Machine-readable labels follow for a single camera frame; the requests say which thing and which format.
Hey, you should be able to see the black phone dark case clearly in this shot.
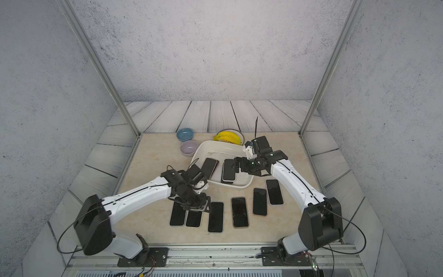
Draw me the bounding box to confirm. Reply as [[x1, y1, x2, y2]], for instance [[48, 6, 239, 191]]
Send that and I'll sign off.
[[208, 202, 224, 233]]

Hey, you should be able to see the aluminium mounting rail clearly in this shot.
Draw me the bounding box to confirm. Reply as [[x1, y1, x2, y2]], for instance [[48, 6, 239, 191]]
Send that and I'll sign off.
[[63, 243, 370, 277]]

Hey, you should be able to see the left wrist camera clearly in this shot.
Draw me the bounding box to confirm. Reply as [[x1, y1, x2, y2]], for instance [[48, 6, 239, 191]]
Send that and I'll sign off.
[[186, 165, 208, 190]]

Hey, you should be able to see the blue ceramic bowl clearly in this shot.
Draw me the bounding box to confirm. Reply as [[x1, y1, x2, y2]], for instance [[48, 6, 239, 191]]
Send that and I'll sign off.
[[176, 128, 194, 142]]

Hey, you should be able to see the plate with yellow bananas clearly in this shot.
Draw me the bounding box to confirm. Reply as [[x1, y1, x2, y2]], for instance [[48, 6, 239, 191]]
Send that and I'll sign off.
[[212, 129, 245, 145]]

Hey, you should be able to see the black phone red case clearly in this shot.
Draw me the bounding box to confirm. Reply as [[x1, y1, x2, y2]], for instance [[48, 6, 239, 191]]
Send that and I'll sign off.
[[201, 158, 219, 180]]

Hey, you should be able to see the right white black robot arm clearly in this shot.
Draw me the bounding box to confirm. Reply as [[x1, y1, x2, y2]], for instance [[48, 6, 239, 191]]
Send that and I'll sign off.
[[234, 150, 343, 255]]

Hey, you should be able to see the black phone grey case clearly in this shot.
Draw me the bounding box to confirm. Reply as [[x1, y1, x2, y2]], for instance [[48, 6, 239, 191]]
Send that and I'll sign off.
[[266, 180, 284, 205]]

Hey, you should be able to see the black phone white case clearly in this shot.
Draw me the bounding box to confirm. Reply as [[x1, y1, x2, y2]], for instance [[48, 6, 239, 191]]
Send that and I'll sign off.
[[186, 211, 203, 228]]

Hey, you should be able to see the black phone light blue case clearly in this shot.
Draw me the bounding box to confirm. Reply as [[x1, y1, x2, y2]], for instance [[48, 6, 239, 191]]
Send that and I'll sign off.
[[170, 202, 187, 226]]

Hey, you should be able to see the black phone thin case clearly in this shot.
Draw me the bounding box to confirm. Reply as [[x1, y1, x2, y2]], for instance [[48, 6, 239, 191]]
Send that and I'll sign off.
[[221, 159, 236, 177]]

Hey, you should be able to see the left metal frame post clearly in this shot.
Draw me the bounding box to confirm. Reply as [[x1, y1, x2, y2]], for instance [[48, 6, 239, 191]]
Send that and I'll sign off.
[[57, 0, 141, 138]]

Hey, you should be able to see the metal frame post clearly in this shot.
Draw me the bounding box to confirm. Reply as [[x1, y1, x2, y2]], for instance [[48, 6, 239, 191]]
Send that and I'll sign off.
[[299, 0, 364, 137], [57, 0, 141, 138]]

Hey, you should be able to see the black phone cream case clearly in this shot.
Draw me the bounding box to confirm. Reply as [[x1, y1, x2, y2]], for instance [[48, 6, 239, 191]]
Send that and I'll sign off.
[[253, 188, 268, 217]]

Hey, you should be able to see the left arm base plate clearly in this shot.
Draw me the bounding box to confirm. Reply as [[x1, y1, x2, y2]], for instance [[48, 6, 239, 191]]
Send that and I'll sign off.
[[117, 247, 169, 268]]

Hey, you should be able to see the purple ceramic bowl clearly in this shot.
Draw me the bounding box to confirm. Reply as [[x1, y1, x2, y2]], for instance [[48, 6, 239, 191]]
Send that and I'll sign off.
[[180, 140, 198, 157]]

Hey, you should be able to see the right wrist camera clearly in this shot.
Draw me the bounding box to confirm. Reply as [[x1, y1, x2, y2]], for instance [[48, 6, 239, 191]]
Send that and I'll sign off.
[[243, 136, 273, 159]]

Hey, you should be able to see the white plastic storage box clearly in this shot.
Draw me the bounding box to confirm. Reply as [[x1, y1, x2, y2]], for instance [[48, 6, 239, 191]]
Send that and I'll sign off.
[[192, 140, 253, 189]]

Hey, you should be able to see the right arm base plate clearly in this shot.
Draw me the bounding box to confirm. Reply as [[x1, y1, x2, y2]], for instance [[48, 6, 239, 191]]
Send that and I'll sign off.
[[255, 247, 311, 267]]

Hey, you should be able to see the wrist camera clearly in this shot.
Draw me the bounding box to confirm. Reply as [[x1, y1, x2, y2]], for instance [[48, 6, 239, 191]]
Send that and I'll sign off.
[[186, 165, 208, 190], [243, 136, 273, 159]]

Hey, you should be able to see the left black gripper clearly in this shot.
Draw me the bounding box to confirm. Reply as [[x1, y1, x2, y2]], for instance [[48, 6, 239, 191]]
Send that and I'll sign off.
[[182, 185, 216, 212]]

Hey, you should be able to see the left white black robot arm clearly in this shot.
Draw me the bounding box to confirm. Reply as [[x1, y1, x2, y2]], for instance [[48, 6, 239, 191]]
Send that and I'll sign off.
[[73, 166, 211, 260]]

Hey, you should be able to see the black phone pink case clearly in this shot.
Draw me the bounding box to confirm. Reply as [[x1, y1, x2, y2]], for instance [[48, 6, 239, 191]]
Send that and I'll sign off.
[[231, 197, 249, 228]]

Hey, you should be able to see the right metal frame post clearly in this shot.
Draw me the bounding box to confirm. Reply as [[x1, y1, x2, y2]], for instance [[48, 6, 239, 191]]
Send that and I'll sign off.
[[299, 0, 364, 137]]

